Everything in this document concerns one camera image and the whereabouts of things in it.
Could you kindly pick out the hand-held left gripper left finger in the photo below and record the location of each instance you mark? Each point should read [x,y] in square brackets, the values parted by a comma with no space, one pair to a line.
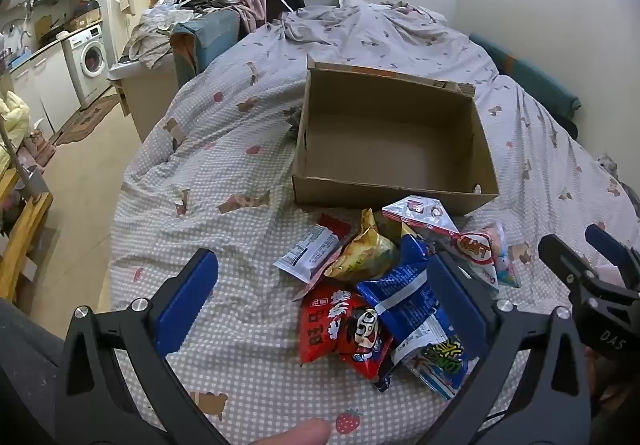
[186,305]

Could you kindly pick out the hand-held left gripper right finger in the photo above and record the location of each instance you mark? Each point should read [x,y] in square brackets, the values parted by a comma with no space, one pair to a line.
[457,305]

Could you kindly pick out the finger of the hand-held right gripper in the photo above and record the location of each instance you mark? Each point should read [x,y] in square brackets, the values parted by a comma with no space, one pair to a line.
[611,246]
[562,257]

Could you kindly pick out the light blue cartoon snack packet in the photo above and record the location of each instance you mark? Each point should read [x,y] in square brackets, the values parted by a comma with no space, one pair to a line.
[502,255]

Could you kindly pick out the dark blue snack bag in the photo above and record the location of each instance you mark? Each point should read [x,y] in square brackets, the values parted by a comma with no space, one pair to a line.
[395,290]

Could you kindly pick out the blue green printed snack packet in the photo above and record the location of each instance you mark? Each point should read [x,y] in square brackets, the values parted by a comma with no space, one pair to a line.
[435,367]

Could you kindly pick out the white red triangular snack packet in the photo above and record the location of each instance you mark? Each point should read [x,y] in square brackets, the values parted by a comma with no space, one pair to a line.
[425,217]

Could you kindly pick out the yellow chip bag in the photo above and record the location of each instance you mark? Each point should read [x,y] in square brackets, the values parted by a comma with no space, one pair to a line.
[362,252]

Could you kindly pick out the red snack bag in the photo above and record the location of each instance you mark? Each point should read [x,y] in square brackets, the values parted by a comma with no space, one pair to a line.
[335,325]

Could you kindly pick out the pink snack pouch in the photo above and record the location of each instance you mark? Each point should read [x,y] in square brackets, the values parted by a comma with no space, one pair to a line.
[305,252]

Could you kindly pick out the small red snack packet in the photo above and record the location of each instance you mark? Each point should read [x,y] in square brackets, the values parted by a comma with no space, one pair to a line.
[336,225]

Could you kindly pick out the person's right hand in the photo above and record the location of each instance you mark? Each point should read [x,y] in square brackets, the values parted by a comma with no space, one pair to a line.
[617,375]

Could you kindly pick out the person's left hand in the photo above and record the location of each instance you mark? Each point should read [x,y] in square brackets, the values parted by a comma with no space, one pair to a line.
[295,434]

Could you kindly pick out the grey fluffy item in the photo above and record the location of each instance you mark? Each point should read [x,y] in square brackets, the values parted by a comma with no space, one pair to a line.
[607,161]

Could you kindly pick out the dark cloth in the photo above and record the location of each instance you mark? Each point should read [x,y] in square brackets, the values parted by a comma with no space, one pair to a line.
[572,125]

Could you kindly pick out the teal padded bolster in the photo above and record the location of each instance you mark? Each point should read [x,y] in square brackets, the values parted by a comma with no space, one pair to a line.
[530,75]

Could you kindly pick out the brown patterned rug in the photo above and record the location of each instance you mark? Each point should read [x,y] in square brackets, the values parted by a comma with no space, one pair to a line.
[85,122]

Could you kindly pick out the beige low table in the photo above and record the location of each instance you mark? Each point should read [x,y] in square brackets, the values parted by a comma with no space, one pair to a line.
[150,95]

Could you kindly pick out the pale yellow cloth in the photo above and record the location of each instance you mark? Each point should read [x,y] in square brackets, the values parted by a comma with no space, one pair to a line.
[12,117]

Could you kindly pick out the white lower cabinets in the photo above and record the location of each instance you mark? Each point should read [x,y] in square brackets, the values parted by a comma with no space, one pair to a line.
[45,85]

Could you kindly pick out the white washing machine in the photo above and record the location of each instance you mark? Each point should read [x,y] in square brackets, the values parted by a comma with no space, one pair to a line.
[90,60]

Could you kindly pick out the pile of white clothes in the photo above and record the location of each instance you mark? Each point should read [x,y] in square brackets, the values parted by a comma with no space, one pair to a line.
[155,35]

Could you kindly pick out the brown cardboard box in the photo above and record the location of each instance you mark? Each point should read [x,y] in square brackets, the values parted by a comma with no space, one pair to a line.
[85,17]

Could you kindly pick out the white pillow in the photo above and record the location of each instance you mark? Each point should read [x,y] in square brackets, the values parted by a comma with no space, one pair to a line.
[360,2]

